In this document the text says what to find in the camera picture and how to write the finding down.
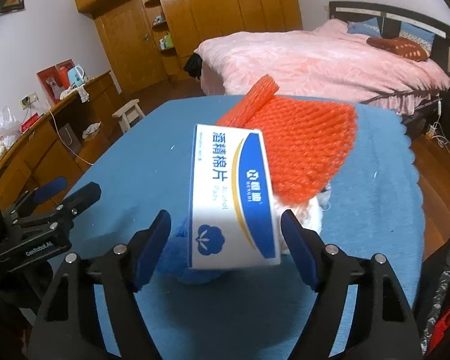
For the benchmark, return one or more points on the pink quilt bed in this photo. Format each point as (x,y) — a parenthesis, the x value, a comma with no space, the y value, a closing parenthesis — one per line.
(328,62)

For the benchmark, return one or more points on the white blue alcohol pad box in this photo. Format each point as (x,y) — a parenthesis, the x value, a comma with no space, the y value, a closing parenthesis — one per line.
(233,224)

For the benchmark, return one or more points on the wooden wardrobe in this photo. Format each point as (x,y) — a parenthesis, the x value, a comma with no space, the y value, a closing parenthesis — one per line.
(148,41)

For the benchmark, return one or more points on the brown dotted pillow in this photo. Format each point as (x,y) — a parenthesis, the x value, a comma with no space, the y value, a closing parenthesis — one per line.
(400,46)

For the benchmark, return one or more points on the orange foam net sleeve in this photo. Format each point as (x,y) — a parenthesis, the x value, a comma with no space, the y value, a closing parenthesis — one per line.
(307,141)

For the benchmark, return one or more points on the black garment on bed end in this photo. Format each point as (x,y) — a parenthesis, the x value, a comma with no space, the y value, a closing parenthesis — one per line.
(193,66)

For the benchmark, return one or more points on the white plastic bag on cabinet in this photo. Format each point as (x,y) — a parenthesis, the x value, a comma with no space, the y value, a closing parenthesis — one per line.
(10,128)

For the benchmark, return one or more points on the red fabric bow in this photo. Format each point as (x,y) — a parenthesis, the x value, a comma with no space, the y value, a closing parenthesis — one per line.
(439,331)

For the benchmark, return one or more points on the blue table cloth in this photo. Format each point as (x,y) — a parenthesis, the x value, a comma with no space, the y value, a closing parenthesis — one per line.
(258,312)

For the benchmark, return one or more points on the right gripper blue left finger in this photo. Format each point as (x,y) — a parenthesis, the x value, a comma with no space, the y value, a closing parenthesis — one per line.
(147,248)

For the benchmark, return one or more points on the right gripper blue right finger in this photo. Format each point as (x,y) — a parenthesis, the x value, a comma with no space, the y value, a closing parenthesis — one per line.
(304,247)

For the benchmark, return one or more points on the blue pillow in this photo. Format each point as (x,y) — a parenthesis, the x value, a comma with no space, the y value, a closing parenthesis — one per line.
(368,27)
(418,35)

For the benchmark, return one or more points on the right blue pillow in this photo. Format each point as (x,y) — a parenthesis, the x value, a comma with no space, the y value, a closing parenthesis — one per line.
(418,35)

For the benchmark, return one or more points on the wooden side cabinet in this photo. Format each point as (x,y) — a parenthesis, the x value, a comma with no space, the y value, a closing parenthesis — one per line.
(64,142)

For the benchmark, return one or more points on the left blue pillow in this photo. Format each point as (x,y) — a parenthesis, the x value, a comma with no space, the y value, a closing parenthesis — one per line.
(368,27)

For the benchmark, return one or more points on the black lined trash bin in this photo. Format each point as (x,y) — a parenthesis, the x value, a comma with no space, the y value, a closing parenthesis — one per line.
(432,300)

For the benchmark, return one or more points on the red picture box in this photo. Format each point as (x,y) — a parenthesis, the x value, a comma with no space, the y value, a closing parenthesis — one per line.
(54,80)

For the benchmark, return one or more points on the white wooden stool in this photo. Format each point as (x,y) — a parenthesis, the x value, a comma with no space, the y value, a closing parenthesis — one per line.
(129,114)

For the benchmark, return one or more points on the white tissue ball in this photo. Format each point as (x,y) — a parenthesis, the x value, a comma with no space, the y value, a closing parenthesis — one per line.
(309,214)

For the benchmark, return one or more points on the black bed headboard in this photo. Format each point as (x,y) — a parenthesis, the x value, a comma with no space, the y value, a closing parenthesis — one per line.
(390,19)

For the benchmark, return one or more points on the light blue electric kettle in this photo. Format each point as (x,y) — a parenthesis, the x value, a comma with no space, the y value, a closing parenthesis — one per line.
(76,76)

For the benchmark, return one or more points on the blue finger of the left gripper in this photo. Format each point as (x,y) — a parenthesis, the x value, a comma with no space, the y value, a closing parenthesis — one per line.
(51,189)
(83,198)

